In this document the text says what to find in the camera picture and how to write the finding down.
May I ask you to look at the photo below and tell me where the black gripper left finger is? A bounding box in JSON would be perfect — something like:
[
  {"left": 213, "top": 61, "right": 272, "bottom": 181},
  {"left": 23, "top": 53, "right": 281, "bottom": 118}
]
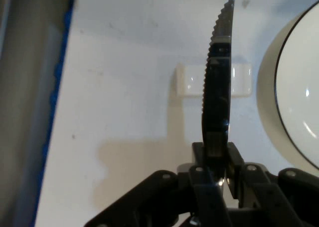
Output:
[{"left": 84, "top": 141, "right": 229, "bottom": 227}]

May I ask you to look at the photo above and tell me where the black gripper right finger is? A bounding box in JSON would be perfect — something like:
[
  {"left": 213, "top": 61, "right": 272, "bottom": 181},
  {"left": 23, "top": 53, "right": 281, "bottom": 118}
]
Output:
[{"left": 225, "top": 141, "right": 319, "bottom": 227}]

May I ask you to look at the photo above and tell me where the serrated steel table knife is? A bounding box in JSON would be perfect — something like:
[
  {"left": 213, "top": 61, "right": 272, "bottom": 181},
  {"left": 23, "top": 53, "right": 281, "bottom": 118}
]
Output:
[{"left": 200, "top": 0, "right": 237, "bottom": 187}]

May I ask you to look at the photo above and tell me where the white plate with dark rim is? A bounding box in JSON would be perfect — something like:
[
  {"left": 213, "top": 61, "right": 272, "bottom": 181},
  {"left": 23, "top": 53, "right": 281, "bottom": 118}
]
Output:
[{"left": 256, "top": 0, "right": 319, "bottom": 171}]

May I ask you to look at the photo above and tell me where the white ceramic cutlery rest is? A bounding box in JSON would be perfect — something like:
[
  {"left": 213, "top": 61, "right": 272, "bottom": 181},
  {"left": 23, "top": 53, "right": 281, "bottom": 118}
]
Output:
[{"left": 173, "top": 62, "right": 253, "bottom": 99}]

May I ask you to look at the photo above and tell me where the blue tape strip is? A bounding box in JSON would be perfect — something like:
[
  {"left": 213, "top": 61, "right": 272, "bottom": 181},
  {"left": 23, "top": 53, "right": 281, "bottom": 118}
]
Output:
[{"left": 33, "top": 0, "right": 77, "bottom": 227}]

